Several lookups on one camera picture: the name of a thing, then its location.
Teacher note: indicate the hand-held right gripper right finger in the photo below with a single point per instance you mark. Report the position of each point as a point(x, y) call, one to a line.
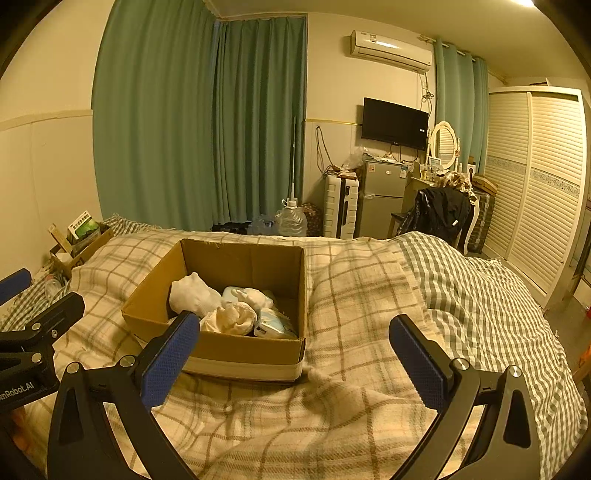
point(418, 364)

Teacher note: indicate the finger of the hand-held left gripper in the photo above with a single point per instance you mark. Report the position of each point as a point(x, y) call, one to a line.
point(16, 284)
point(55, 318)

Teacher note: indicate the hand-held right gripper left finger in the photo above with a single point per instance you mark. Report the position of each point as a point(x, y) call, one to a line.
point(171, 364)

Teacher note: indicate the white and grey sock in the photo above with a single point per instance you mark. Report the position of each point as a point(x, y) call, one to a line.
point(194, 295)

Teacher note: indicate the cream lace cloth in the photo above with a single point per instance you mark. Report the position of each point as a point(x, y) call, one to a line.
point(231, 321)

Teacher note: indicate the large cardboard box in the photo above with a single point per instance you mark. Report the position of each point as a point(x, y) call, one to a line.
point(249, 355)

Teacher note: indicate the light blue wipes packet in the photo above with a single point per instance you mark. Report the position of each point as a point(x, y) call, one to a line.
point(274, 325)

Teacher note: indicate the clear plastic bottle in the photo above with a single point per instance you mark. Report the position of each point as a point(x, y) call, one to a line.
point(52, 286)

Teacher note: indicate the cream narrow box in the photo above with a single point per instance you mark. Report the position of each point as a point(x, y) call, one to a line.
point(61, 240)

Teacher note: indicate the small cardboard box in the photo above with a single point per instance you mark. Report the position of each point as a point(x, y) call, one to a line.
point(87, 251)

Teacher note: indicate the green printed box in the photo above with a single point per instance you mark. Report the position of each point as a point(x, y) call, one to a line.
point(84, 226)

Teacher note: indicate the beige plaid blanket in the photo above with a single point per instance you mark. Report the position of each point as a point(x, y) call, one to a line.
point(351, 300)

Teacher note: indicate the white chair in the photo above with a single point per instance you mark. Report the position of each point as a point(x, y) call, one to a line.
point(473, 221)

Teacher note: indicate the black jacket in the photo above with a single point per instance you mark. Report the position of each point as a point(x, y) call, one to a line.
point(438, 210)

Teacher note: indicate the brown suitcase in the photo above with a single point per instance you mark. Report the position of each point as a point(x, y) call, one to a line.
point(484, 217)

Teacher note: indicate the grey fridge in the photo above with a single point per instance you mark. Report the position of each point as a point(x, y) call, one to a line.
point(383, 203)

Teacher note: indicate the pack of water bottles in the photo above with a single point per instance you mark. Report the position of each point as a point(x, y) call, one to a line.
point(263, 225)

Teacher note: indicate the white suitcase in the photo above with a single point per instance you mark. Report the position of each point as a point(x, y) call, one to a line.
point(340, 207)

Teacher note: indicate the brown patterned bag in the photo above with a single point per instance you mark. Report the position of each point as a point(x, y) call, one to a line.
point(313, 220)

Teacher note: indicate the vanity desk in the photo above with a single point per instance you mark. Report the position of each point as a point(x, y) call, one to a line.
point(420, 184)

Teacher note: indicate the large water jug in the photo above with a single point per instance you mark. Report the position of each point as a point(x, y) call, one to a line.
point(291, 221)

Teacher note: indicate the blond fluffy item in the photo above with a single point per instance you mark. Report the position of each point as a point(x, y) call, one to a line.
point(459, 180)

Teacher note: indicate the white louvred wardrobe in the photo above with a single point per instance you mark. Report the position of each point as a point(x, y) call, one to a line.
point(535, 184)

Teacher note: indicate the clear plastic bag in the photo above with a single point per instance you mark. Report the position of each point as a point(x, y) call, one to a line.
point(353, 159)

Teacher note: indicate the green curtain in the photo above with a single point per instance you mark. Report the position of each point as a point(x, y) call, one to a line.
point(461, 106)
point(152, 115)
point(261, 120)

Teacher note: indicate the white oval mirror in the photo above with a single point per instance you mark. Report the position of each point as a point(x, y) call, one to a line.
point(445, 143)

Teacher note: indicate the white pole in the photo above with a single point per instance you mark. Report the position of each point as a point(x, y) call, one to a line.
point(293, 157)

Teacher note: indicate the white air conditioner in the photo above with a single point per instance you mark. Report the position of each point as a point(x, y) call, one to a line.
point(390, 48)

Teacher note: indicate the black wall television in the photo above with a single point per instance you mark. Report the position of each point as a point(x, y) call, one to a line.
point(395, 123)

